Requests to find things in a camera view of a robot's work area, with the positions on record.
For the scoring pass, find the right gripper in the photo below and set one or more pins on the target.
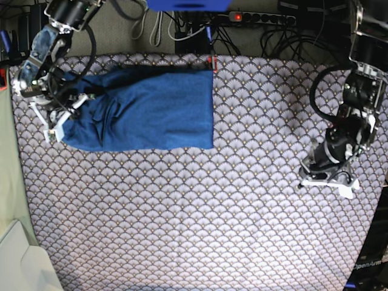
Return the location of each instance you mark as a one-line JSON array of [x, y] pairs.
[[54, 93]]

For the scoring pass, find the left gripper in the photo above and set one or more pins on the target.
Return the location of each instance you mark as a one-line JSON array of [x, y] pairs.
[[329, 161]]

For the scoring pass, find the blue long-sleeve T-shirt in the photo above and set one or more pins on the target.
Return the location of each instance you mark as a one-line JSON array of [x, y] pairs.
[[144, 107]]

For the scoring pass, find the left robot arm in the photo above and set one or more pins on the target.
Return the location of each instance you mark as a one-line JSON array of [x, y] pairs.
[[354, 126]]

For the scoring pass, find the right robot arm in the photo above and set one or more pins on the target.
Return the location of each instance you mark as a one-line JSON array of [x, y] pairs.
[[55, 39]]

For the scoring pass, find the fan-patterned table cloth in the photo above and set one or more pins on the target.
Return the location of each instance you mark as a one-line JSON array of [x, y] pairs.
[[229, 218]]

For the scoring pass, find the red black table clamp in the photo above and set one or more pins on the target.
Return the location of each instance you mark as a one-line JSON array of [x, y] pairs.
[[212, 60]]

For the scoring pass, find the white plastic bin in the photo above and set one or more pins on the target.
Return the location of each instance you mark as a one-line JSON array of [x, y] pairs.
[[24, 266]]

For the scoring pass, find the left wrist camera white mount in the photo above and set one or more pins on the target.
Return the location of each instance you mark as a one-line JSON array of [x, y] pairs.
[[345, 189]]

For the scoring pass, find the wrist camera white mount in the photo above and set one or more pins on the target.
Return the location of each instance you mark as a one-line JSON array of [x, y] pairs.
[[345, 189], [54, 114]]

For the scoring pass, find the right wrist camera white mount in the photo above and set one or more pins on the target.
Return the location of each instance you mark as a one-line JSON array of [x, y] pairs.
[[54, 114]]

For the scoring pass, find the blue handled clamp left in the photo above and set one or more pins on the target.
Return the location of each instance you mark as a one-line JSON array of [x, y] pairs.
[[11, 49]]

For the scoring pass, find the black power strip red switch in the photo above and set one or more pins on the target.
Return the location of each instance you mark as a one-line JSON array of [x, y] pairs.
[[261, 18]]

